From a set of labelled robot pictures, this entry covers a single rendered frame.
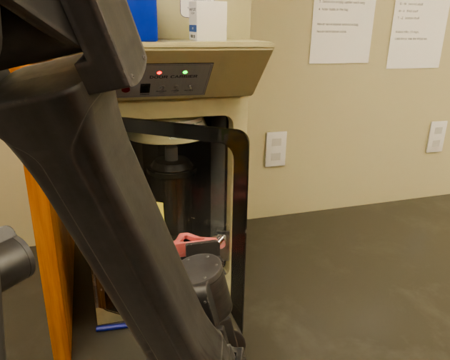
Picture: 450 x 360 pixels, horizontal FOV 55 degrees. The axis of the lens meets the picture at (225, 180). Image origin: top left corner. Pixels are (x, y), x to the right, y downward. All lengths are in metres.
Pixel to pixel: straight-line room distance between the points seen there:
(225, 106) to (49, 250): 0.40
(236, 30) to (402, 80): 0.87
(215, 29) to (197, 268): 0.40
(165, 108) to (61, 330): 0.44
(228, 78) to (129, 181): 0.50
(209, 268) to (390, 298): 0.70
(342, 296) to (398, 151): 0.73
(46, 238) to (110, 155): 0.53
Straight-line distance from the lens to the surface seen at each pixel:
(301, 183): 1.47
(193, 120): 0.86
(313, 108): 1.41
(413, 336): 1.01
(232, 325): 0.50
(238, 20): 0.83
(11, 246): 0.56
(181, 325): 0.35
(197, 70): 0.72
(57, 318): 0.86
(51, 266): 0.80
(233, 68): 0.74
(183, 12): 0.80
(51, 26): 0.21
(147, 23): 0.68
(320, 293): 1.07
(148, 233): 0.29
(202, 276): 0.46
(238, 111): 0.84
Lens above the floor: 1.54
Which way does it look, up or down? 20 degrees down
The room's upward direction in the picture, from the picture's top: 1 degrees clockwise
